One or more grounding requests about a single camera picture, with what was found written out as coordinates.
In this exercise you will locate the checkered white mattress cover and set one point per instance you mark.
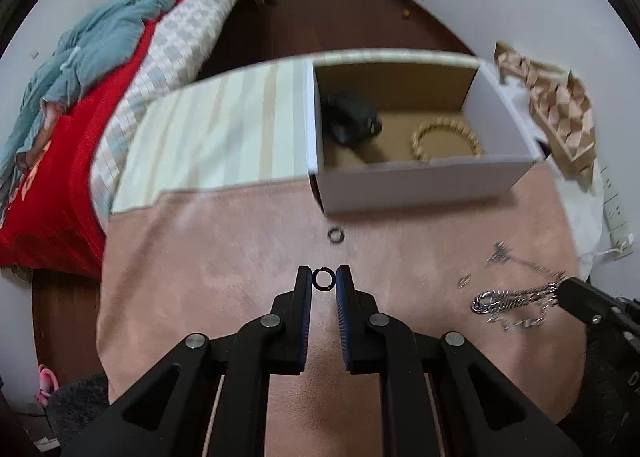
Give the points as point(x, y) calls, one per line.
point(170, 62)

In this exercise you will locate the teal blanket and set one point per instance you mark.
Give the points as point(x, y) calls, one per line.
point(85, 62)

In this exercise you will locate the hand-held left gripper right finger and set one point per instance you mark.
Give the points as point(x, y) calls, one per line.
point(344, 322)

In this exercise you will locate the pink slipper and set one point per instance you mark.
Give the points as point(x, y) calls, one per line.
point(46, 380)

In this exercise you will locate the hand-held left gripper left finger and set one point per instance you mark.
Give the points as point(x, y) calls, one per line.
point(303, 322)

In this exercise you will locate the white power strip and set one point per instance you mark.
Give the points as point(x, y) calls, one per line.
point(616, 217)

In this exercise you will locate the pink suede cloth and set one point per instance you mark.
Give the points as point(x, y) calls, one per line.
point(210, 277)

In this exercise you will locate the white cardboard box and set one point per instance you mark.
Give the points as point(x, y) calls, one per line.
point(400, 137)

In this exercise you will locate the wooden block puzzle tray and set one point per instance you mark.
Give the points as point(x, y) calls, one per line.
point(550, 107)

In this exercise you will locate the grey fluffy rug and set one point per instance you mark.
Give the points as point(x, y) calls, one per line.
point(75, 409)

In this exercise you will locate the striped beige cloth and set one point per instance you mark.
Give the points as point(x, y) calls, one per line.
point(215, 137)

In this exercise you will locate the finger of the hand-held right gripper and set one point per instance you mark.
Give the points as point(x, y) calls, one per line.
point(590, 299)

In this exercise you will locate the black pouch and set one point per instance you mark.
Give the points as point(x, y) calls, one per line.
point(350, 123)

